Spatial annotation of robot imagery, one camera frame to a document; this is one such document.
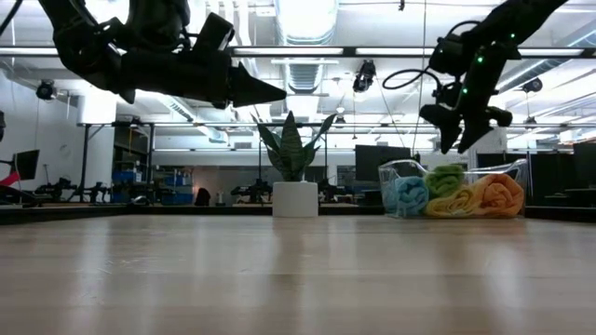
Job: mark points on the dark rounded background object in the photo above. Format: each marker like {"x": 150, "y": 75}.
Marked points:
{"x": 202, "y": 197}

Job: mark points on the black overhead light bar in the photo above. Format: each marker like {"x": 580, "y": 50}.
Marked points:
{"x": 326, "y": 51}

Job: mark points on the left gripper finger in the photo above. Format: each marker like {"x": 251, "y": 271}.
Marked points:
{"x": 251, "y": 90}

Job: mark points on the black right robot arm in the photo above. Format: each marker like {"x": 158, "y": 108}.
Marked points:
{"x": 507, "y": 23}

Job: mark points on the black background cabinets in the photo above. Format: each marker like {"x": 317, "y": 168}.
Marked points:
{"x": 559, "y": 172}

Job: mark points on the black background robot arm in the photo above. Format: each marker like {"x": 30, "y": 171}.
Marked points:
{"x": 253, "y": 190}

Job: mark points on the potted plant in white pot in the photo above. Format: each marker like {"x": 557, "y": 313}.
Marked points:
{"x": 291, "y": 149}

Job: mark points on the red flat object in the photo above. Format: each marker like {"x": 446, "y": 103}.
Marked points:
{"x": 9, "y": 179}

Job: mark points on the clear plastic basket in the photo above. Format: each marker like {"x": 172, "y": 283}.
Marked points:
{"x": 396, "y": 167}

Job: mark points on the wide black monitor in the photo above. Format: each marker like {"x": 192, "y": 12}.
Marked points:
{"x": 372, "y": 160}

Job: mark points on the orange microfiber towel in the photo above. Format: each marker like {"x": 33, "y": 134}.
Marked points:
{"x": 500, "y": 195}

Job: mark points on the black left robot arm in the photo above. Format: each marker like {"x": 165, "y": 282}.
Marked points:
{"x": 93, "y": 42}

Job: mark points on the black ceiling spotlight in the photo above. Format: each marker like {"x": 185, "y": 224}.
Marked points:
{"x": 364, "y": 75}
{"x": 532, "y": 85}
{"x": 45, "y": 89}

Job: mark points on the black shelving unit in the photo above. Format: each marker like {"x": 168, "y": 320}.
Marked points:
{"x": 132, "y": 153}

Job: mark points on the green microfiber towel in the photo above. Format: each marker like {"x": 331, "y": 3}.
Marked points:
{"x": 444, "y": 179}

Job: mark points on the black background equipment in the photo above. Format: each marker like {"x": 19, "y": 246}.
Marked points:
{"x": 56, "y": 188}

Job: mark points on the blue storage crate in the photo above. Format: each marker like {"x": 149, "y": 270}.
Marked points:
{"x": 178, "y": 191}

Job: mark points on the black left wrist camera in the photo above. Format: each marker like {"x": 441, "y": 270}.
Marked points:
{"x": 214, "y": 32}

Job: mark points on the silver ventilation duct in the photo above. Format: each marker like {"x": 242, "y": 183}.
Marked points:
{"x": 305, "y": 23}

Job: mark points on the yellow microfiber towel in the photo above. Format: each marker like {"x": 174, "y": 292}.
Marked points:
{"x": 451, "y": 205}

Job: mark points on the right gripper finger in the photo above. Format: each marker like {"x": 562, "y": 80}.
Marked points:
{"x": 447, "y": 125}
{"x": 472, "y": 135}

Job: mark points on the small black tilted monitor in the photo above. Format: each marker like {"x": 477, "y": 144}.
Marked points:
{"x": 25, "y": 164}

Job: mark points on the blue microfiber towel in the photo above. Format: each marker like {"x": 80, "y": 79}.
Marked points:
{"x": 410, "y": 195}

